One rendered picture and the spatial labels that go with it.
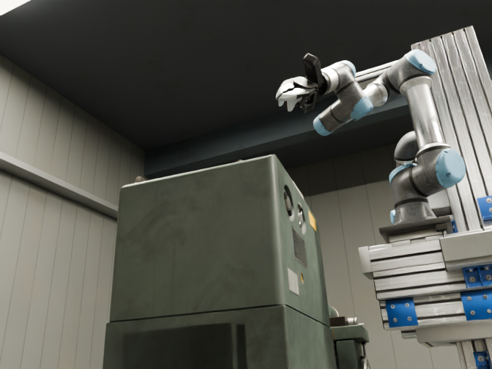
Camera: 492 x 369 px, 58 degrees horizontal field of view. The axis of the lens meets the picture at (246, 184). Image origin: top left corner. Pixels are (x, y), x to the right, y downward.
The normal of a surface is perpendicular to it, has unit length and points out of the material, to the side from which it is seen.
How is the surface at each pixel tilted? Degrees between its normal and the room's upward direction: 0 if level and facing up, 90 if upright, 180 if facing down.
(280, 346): 90
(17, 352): 90
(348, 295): 90
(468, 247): 90
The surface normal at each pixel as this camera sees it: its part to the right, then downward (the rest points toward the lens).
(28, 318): 0.90, -0.22
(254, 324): -0.34, -0.37
